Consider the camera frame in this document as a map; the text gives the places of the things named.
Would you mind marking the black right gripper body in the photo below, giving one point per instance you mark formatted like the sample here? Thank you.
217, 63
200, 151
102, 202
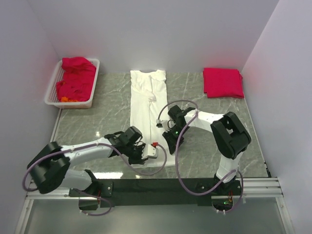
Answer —
173, 134

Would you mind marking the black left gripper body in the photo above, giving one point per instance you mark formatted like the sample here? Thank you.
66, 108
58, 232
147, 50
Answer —
135, 154

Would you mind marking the white t shirt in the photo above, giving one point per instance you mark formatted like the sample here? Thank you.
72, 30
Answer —
148, 97

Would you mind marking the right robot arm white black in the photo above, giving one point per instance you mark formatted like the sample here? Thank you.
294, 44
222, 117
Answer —
231, 137

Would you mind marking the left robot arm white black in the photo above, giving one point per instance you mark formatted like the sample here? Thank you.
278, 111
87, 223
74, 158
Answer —
51, 168

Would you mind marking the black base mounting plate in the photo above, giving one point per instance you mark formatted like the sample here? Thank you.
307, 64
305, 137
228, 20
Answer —
139, 192

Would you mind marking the folded red t shirt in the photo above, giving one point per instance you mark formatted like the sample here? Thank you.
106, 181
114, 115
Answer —
222, 83

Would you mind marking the orange cloth in basket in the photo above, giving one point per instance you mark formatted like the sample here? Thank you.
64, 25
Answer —
66, 99

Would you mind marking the red t shirt in basket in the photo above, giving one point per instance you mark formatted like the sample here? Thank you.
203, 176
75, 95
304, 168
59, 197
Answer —
78, 78

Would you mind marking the white plastic laundry basket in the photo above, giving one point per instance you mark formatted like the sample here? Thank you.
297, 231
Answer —
51, 93

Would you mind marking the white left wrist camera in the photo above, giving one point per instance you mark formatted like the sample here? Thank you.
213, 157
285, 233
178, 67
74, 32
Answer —
149, 152

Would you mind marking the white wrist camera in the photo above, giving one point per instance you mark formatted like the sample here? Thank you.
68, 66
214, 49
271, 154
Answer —
163, 123
149, 152

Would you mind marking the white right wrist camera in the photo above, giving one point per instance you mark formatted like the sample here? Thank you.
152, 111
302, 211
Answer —
163, 123

